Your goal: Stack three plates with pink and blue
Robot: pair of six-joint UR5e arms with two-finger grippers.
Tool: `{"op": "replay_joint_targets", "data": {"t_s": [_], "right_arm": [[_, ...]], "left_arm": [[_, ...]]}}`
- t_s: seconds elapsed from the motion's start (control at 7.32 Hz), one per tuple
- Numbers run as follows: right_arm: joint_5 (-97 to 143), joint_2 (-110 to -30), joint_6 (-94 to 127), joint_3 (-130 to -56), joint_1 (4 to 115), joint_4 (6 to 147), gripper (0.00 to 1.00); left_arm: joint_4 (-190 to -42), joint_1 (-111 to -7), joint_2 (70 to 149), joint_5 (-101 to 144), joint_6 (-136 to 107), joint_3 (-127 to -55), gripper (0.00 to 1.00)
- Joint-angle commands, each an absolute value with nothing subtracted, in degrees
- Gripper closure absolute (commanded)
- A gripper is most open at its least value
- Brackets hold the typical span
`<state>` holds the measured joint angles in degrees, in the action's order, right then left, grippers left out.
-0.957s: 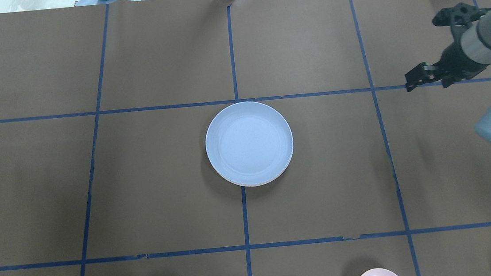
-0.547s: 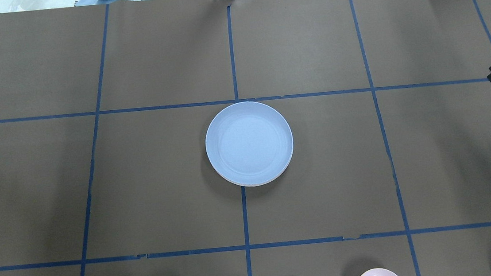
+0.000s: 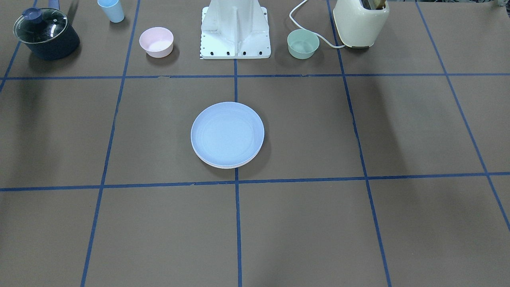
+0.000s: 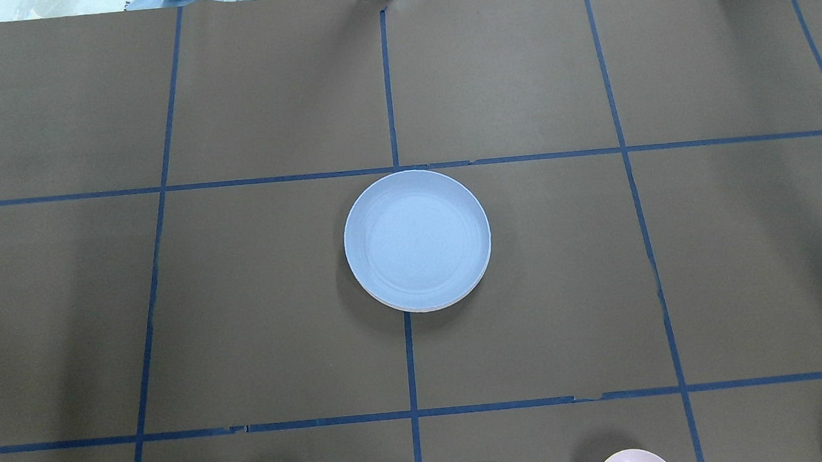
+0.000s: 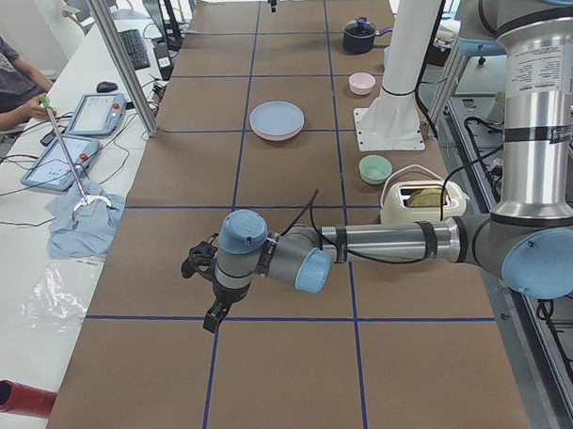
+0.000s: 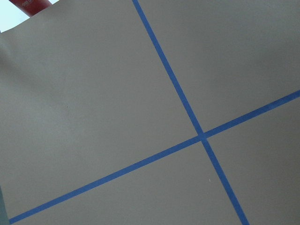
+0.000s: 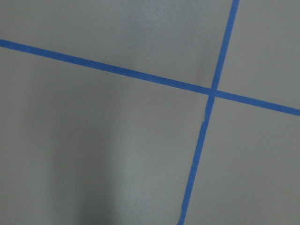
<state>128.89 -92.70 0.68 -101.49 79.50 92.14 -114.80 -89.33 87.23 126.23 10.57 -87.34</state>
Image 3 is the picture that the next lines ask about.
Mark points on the cream toaster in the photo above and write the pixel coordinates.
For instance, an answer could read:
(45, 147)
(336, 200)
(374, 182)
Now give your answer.
(359, 22)

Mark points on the green bowl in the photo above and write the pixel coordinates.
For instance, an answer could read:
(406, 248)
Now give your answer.
(302, 43)

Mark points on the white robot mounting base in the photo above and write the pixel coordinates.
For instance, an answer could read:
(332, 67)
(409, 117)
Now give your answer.
(235, 29)

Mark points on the dark blue pot with lid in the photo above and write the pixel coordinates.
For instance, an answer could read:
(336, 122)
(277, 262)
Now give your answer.
(47, 32)

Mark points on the light blue plate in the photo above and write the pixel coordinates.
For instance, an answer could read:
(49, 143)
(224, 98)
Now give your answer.
(227, 126)

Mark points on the light blue cup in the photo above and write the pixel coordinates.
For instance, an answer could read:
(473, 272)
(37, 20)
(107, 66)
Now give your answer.
(112, 9)

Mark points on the pink bowl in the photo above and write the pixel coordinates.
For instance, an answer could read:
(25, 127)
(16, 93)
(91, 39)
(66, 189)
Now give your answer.
(157, 42)

